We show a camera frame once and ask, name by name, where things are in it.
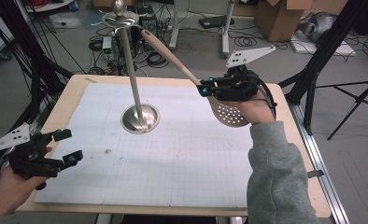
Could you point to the white stand leg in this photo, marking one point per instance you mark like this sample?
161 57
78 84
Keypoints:
174 28
226 31

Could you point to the power supply with green display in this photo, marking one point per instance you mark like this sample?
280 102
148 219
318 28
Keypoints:
107 46

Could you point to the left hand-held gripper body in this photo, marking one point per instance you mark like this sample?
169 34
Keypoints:
32 158

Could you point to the white board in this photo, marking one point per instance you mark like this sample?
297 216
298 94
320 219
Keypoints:
328 49

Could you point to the flat black device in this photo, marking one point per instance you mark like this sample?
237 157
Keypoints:
215 21

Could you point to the person's left hand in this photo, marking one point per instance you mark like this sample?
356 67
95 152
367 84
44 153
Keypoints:
14 189

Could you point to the grey bag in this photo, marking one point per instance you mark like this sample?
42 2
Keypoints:
320 26

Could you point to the metal utensil stand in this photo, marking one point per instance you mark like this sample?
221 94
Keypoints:
132 77

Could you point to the white grid mat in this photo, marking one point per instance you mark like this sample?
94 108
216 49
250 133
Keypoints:
172 174

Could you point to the aluminium rail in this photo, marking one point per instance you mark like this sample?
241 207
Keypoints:
325 193

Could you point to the black tripod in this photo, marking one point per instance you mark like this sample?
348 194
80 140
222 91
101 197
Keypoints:
359 99

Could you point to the black clip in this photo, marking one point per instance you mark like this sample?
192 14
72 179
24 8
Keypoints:
315 173

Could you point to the large cardboard box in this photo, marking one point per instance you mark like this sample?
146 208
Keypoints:
275 21

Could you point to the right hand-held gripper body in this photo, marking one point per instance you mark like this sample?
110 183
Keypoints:
238 87

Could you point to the round white table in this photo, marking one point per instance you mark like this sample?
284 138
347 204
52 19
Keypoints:
51 4

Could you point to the person's right hand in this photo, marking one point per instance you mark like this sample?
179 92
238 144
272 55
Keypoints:
257 112

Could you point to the black computer tower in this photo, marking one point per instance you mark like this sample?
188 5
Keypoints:
151 21

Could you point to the beige slotted spoon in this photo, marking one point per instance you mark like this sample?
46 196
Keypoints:
166 53

